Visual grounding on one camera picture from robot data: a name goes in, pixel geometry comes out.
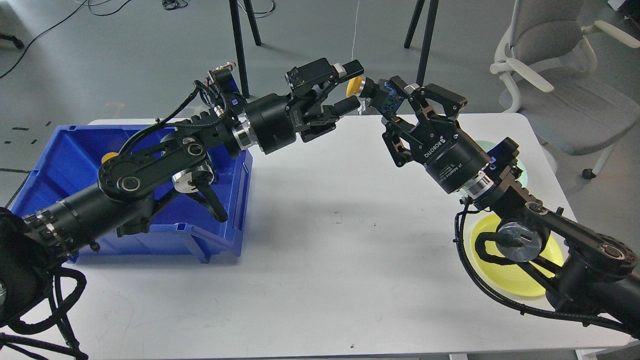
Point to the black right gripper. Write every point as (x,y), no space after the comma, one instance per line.
(436,141)

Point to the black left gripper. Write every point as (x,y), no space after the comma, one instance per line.
(277,120)

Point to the yellow button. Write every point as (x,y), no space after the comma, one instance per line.
(381,95)
(108,156)

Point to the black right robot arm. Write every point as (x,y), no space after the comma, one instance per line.
(587,276)

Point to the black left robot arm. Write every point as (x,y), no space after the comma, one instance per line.
(151,169)

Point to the light green plate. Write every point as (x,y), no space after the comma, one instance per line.
(487,146)

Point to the yellow plate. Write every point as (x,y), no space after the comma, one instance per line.
(507,278)

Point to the white power adapter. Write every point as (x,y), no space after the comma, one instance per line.
(366,109)

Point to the grey office chair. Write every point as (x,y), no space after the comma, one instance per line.
(547,65)

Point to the blue plastic bin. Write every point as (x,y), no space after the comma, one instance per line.
(70,163)

